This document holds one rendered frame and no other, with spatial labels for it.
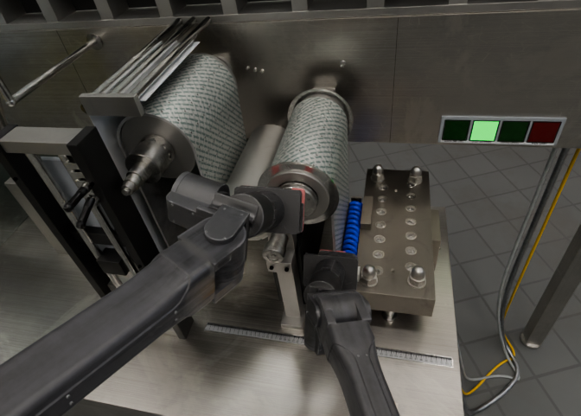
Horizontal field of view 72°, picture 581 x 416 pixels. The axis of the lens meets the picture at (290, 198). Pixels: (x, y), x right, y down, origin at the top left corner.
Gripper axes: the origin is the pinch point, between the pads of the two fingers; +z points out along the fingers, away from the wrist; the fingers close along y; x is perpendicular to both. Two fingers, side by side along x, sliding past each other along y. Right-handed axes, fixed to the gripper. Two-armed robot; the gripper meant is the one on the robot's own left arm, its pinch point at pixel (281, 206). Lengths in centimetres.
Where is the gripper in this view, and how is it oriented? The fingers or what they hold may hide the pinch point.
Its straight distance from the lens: 68.4
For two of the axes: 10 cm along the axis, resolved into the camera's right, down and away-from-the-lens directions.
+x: 0.5, -10.0, -0.6
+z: 2.3, -0.5, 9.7
